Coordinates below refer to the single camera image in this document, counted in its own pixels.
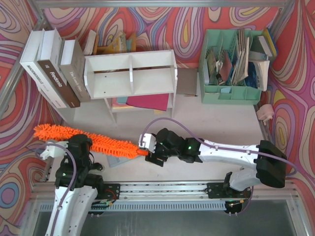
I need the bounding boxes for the orange chenille duster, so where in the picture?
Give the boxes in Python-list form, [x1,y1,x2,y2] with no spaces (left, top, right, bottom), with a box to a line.
[33,123,150,159]

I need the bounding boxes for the blue beige scientific calculator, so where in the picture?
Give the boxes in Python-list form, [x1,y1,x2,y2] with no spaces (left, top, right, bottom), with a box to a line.
[107,156,130,168]

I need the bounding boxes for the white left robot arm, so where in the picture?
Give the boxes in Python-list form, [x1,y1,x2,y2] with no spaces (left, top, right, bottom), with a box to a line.
[40,134,105,236]

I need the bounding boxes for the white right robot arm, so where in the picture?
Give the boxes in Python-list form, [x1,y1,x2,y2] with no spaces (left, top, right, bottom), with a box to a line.
[138,128,287,192]

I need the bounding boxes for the white wooden bookshelf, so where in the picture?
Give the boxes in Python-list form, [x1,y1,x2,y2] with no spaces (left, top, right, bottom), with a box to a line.
[84,50,178,121]

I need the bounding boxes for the yellow sticky note pad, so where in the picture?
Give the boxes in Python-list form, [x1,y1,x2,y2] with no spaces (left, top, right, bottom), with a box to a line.
[154,110,164,114]

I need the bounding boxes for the coloured paper sheet stack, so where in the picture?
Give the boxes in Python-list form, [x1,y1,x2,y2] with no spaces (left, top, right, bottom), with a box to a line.
[112,93,169,111]

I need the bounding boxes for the grey brown notebook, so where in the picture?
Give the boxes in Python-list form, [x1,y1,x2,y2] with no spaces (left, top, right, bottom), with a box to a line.
[177,68,197,95]

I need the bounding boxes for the grey Lonely One book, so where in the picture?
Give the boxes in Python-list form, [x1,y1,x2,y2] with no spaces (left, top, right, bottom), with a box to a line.
[60,39,91,102]

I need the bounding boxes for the brown Fredonia book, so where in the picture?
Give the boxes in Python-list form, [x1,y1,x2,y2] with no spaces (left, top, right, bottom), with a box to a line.
[37,29,80,108]

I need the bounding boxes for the mint green desk organizer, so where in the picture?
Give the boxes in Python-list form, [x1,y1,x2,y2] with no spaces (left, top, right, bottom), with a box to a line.
[198,30,261,105]

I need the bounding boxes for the magazines in green organizer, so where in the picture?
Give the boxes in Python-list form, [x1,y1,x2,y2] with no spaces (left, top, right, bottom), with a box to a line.
[199,28,252,87]

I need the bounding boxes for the white Mademoiselle book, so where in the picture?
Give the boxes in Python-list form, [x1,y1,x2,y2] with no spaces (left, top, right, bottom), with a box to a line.
[20,30,67,108]

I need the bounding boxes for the pink piggy figurine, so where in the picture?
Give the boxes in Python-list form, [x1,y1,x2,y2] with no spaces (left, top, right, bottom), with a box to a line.
[256,104,274,125]

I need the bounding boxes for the leaning books behind shelf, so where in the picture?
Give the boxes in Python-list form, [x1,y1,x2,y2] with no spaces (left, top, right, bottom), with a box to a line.
[81,30,136,56]

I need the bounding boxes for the blue white books at organizer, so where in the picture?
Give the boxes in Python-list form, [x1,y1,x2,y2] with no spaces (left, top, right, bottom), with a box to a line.
[245,28,278,91]

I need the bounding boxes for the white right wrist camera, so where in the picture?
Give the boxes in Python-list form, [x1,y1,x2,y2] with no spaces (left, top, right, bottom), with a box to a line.
[138,133,157,153]

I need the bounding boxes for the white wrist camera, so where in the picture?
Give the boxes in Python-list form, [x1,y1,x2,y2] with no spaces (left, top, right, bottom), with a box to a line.
[39,141,68,160]
[138,133,157,153]

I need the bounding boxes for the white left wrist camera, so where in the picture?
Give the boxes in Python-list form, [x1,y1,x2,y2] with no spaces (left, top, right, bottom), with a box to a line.
[39,141,68,160]

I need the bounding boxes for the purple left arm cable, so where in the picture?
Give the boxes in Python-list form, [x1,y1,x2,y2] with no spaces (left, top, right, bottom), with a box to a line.
[34,144,78,236]

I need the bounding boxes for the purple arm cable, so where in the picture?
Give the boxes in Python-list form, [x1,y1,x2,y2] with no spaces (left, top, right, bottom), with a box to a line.
[34,144,78,236]
[141,117,297,177]

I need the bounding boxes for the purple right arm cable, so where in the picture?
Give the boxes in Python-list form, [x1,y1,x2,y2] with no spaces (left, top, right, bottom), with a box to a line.
[141,117,297,177]

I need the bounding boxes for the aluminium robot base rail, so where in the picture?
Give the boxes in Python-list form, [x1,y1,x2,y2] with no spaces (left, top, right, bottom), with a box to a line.
[31,180,300,212]

